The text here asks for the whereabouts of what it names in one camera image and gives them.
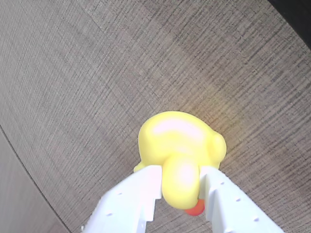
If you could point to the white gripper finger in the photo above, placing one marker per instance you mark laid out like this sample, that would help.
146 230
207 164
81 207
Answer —
230 204
128 201

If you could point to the yellow rubber duck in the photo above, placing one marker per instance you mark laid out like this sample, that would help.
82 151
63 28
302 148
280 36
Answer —
177 150

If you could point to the black plastic case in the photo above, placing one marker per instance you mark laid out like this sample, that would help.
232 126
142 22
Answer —
296 17

